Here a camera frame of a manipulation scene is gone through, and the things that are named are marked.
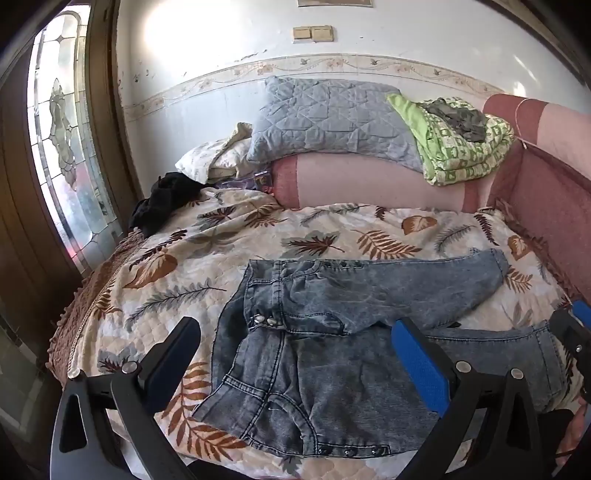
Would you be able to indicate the pink padded bed rail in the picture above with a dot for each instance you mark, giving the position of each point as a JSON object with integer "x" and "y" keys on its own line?
{"x": 545, "y": 198}

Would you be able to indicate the pink bolster cushion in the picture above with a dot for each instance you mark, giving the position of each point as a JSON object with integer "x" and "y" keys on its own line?
{"x": 369, "y": 184}

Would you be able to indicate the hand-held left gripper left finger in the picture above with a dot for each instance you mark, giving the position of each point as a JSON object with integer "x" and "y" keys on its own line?
{"x": 178, "y": 344}

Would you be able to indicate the black garment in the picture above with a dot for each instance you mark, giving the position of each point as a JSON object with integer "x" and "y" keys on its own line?
{"x": 161, "y": 203}

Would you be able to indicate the white floral pillow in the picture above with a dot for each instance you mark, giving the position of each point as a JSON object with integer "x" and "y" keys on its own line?
{"x": 203, "y": 159}

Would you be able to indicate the beige wall switch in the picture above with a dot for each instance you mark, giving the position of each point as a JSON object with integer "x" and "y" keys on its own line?
{"x": 301, "y": 34}
{"x": 323, "y": 33}

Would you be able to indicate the leaf print bedspread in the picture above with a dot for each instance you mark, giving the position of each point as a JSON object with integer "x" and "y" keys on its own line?
{"x": 194, "y": 258}

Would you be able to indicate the blue denim pants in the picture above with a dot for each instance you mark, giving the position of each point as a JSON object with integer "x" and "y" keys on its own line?
{"x": 323, "y": 369}

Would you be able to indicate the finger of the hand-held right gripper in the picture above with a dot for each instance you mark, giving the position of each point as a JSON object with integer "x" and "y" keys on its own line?
{"x": 565, "y": 327}

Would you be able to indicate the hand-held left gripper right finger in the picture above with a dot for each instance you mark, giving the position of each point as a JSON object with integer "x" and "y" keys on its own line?
{"x": 422, "y": 364}

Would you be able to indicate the stained glass door pane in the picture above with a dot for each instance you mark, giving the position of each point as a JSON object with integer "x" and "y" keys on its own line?
{"x": 60, "y": 138}

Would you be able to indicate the brown fringed bed cover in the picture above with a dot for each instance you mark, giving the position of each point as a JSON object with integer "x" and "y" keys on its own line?
{"x": 92, "y": 295}

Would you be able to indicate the green patterned blanket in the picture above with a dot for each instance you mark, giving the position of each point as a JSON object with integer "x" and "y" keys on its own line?
{"x": 452, "y": 152}

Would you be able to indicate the grey quilted pillow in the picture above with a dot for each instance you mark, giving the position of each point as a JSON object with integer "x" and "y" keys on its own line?
{"x": 323, "y": 115}

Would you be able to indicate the wooden door frame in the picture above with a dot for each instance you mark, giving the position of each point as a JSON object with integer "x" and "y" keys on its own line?
{"x": 104, "y": 115}

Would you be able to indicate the grey green crumpled garment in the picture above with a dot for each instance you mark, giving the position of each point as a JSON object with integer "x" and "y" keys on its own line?
{"x": 457, "y": 117}

